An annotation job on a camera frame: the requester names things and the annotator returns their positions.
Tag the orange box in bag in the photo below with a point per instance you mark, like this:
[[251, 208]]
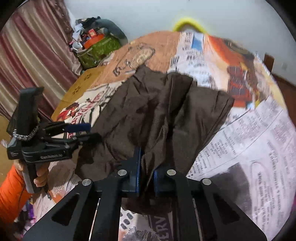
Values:
[[94, 38]]

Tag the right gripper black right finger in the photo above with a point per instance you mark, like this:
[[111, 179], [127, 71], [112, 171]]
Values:
[[201, 212]]

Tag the wooden bed headboard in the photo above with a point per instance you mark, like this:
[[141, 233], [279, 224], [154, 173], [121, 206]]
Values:
[[287, 88]]

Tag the newspaper print bedspread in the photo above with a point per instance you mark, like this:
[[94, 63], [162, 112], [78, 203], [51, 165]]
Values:
[[251, 154]]

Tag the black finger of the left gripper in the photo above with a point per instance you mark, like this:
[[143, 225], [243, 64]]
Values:
[[67, 127], [76, 138]]

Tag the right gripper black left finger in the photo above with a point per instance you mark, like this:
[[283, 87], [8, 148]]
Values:
[[91, 210]]

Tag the left hand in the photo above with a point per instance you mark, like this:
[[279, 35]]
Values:
[[42, 172]]

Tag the dark brown garment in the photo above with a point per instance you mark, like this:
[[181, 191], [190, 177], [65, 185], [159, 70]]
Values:
[[168, 116]]

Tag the orange left sleeve forearm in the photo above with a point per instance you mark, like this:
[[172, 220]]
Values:
[[13, 196]]

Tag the green fabric storage bag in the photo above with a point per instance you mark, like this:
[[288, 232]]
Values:
[[92, 56]]

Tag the yellow curved tube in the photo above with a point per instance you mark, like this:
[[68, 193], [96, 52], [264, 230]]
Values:
[[186, 22]]

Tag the striped maroon curtain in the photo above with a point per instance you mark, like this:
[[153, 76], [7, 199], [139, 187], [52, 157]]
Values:
[[35, 53]]

